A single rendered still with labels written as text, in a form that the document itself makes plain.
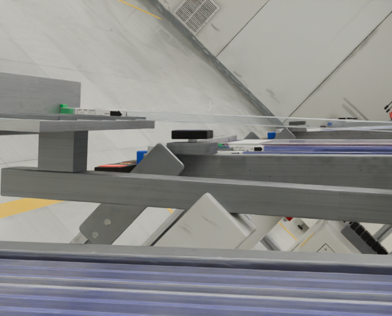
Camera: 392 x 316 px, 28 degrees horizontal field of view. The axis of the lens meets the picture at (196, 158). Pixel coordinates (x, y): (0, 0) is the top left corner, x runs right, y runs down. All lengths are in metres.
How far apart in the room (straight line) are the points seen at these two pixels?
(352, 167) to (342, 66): 8.85
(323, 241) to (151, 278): 2.29
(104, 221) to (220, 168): 0.17
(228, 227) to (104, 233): 0.34
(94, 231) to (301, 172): 0.29
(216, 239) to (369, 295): 0.54
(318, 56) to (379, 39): 0.76
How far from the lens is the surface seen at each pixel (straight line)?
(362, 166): 1.05
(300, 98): 9.91
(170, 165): 1.04
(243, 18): 10.08
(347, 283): 0.26
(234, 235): 0.77
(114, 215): 1.07
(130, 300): 0.23
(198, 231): 0.77
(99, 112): 0.94
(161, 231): 1.84
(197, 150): 1.05
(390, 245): 5.83
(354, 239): 2.68
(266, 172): 1.06
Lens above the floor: 0.98
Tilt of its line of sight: 11 degrees down
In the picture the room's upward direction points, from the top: 44 degrees clockwise
